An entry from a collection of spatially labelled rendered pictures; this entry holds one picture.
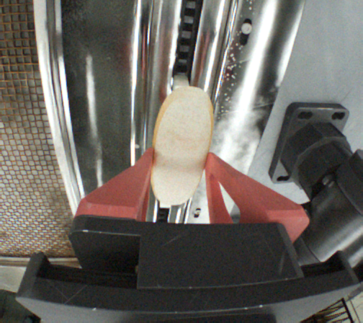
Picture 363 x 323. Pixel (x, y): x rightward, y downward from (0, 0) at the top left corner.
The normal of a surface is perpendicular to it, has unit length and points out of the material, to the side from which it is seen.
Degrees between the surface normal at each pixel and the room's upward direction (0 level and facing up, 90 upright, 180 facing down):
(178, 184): 9
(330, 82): 0
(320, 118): 0
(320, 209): 99
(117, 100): 0
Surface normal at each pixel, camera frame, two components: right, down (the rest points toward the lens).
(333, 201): -0.93, -0.36
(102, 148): 0.05, 0.56
